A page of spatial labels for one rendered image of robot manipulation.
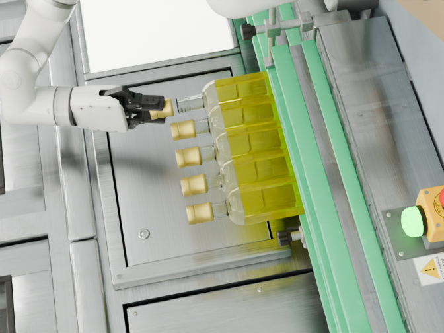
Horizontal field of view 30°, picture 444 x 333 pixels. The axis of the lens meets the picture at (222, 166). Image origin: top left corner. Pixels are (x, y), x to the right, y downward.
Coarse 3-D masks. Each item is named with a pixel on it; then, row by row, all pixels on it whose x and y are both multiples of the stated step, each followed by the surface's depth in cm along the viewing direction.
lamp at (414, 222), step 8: (408, 208) 122; (416, 208) 121; (408, 216) 121; (416, 216) 120; (424, 216) 120; (408, 224) 121; (416, 224) 120; (424, 224) 120; (408, 232) 121; (416, 232) 121; (424, 232) 121
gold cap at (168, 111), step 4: (168, 100) 155; (164, 104) 155; (168, 104) 155; (164, 108) 155; (168, 108) 155; (172, 108) 155; (152, 112) 155; (156, 112) 155; (160, 112) 155; (164, 112) 155; (168, 112) 155; (172, 112) 155; (152, 116) 155; (156, 116) 155; (160, 116) 156; (164, 116) 156
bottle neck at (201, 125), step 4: (196, 120) 153; (200, 120) 153; (204, 120) 153; (196, 124) 152; (200, 124) 152; (204, 124) 152; (196, 128) 152; (200, 128) 152; (204, 128) 152; (196, 132) 152; (200, 132) 153; (204, 132) 153; (208, 132) 153
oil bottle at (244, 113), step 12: (264, 96) 153; (216, 108) 152; (228, 108) 152; (240, 108) 152; (252, 108) 152; (264, 108) 152; (276, 108) 152; (216, 120) 151; (228, 120) 151; (240, 120) 151; (252, 120) 151; (264, 120) 151; (276, 120) 151; (216, 132) 151
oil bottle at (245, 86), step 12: (264, 72) 156; (216, 84) 155; (228, 84) 155; (240, 84) 155; (252, 84) 155; (264, 84) 155; (204, 96) 155; (216, 96) 154; (228, 96) 154; (240, 96) 154; (252, 96) 154; (204, 108) 156
